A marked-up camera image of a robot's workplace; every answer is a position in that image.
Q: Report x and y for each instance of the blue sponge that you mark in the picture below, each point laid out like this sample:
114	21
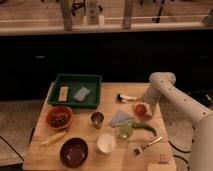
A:
81	94

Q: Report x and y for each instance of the orange bowl with grapes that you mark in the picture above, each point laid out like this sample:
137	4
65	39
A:
59	117

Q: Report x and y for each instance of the white paper cup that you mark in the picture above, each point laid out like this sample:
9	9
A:
105	143

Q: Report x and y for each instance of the green plastic cup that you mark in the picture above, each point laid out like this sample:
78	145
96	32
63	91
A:
125	131

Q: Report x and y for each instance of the metal fork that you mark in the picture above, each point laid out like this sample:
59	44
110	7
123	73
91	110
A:
140	149

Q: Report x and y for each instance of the dark maroon bowl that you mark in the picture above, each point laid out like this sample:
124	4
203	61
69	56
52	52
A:
74	152

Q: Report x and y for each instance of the white handled brush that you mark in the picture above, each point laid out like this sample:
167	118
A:
124	98

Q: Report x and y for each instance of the wooden block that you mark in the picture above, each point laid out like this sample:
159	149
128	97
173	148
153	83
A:
63	94

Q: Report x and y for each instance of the green chili pepper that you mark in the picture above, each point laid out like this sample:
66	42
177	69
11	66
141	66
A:
144	126

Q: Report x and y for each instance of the yellow corn cob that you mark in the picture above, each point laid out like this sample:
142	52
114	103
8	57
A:
53	139

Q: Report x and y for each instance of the red apple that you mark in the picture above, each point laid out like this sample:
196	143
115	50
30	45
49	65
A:
140	110

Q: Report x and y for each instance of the grey folded cloth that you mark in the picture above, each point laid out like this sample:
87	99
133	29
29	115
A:
120	117

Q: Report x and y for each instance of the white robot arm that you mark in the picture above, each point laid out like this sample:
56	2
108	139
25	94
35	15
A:
201	117

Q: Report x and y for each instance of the green plastic tray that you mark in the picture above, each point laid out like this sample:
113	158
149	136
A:
74	82

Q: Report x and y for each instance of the small metal cup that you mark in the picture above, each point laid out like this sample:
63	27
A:
97	119

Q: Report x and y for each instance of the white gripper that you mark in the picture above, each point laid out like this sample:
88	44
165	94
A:
150	96

